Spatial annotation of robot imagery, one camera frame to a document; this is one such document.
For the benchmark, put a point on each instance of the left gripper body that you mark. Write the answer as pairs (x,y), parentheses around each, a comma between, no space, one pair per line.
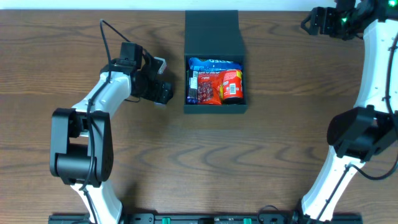
(166,93)

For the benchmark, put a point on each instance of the blue Oreo cookie pack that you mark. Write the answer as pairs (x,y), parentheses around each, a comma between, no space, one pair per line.
(212,65)

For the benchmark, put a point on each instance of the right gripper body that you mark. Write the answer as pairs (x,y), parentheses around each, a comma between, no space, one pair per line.
(315,20)

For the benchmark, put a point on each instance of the dark blue wafer bar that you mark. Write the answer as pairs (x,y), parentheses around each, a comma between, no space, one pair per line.
(192,89)

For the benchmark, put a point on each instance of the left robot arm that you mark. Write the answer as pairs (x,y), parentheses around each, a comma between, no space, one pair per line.
(81,144)

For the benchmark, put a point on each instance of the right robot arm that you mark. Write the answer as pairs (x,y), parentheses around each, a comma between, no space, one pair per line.
(356,135)

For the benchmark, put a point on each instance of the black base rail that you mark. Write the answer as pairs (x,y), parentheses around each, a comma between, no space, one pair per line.
(149,218)

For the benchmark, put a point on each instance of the dark green box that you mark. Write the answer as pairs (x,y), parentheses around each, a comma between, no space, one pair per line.
(214,35)

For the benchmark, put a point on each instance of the red Pringles can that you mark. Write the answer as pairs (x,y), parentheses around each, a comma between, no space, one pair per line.
(232,87)

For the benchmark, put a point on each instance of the red Hacks candy bag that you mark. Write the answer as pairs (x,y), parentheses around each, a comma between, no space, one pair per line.
(209,84)

